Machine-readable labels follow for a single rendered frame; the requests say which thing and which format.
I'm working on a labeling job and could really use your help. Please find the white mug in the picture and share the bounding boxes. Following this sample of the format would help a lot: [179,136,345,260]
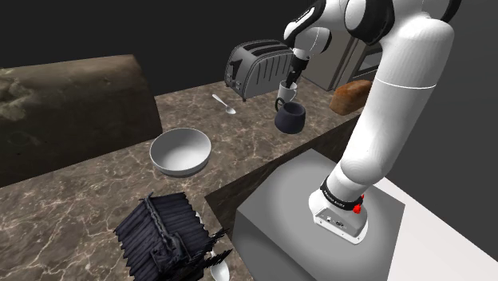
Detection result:
[276,80,299,105]

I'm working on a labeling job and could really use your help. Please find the silver two-slot toaster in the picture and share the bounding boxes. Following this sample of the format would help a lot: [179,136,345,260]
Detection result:
[223,38,297,102]

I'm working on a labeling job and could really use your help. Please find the dark blue mug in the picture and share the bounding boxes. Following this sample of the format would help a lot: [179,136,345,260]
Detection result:
[273,97,307,136]

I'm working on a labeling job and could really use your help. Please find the brown bread loaf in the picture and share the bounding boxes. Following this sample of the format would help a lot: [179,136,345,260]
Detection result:
[329,79,374,117]

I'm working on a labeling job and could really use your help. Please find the silver spoon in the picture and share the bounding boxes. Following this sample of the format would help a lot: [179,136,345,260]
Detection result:
[211,93,238,116]

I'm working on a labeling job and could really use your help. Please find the white bowl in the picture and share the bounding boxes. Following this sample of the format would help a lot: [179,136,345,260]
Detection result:
[148,127,213,178]

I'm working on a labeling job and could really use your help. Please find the grey robot stand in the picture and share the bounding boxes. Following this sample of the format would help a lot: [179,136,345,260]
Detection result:
[231,148,406,281]

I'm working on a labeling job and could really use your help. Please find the white rounded utensil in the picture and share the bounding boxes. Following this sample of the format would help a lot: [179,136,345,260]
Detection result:
[209,250,231,281]

